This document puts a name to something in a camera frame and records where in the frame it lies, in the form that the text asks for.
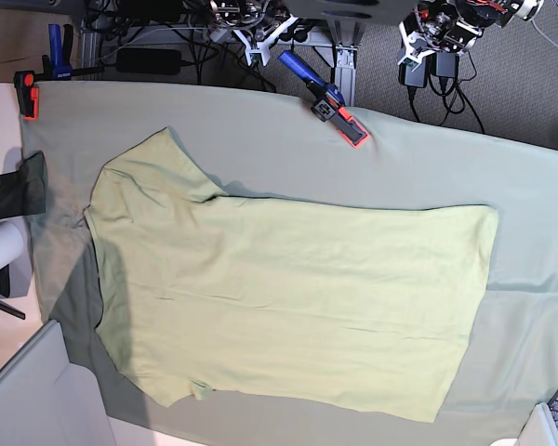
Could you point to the light green T-shirt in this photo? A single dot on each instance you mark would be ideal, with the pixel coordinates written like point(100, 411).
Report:
point(364, 309)

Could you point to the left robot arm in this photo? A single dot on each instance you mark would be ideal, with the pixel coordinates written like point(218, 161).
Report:
point(453, 27)

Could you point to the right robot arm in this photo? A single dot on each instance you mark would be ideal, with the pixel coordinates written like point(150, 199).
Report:
point(256, 25)

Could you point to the sage green table cloth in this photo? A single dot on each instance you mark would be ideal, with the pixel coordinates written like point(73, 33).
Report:
point(258, 144)

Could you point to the blue orange bar clamp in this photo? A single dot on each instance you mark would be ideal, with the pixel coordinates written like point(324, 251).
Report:
point(329, 104)

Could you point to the black power adapter pair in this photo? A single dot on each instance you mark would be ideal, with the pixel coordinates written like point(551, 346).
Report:
point(441, 65)

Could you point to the black power brick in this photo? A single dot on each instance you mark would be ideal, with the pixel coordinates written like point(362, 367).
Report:
point(148, 61)

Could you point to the dark green cloth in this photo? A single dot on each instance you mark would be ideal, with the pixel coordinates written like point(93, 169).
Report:
point(24, 192)

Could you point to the orange black corner clamp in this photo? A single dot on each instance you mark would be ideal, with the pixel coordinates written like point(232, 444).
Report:
point(57, 66)

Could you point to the grey storage bin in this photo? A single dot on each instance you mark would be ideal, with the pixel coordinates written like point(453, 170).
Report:
point(47, 400)

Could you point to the aluminium frame post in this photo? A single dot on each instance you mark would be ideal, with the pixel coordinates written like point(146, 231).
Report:
point(346, 36)

